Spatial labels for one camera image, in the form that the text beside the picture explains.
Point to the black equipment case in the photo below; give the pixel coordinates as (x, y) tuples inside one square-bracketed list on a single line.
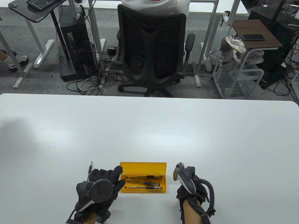
[(275, 46)]

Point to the black mesh office chair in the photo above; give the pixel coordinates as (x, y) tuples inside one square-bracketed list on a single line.
[(151, 35)]

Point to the black computer tower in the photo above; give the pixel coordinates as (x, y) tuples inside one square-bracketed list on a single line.
[(77, 39)]

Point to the black smartphone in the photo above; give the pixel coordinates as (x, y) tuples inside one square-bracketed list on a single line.
[(253, 37)]

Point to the person's left hand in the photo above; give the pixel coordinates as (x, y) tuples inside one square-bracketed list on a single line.
[(105, 175)]

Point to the crumpled grey white bag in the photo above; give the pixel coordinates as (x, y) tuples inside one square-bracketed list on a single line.
[(233, 44)]

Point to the black keyboard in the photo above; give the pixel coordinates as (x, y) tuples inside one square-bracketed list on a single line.
[(39, 3)]

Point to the translucent orange pen case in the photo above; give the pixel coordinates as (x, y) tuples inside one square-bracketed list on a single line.
[(142, 167)]

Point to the person's left forearm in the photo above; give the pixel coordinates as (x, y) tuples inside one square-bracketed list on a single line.
[(90, 219)]

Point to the person's right hand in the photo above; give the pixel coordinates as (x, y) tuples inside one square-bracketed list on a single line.
[(198, 196)]

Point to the grey metal desk leg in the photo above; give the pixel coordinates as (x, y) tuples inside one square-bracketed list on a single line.
[(22, 78)]

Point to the person's right forearm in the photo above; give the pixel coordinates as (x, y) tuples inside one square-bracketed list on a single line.
[(191, 213)]

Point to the black curved standing desk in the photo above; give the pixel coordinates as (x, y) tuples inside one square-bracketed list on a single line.
[(35, 16)]

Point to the black gel pen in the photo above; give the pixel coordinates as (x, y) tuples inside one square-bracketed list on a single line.
[(154, 177), (90, 170), (149, 183), (151, 187)]

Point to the wooden side table white frame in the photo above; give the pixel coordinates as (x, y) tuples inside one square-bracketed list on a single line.
[(252, 29)]

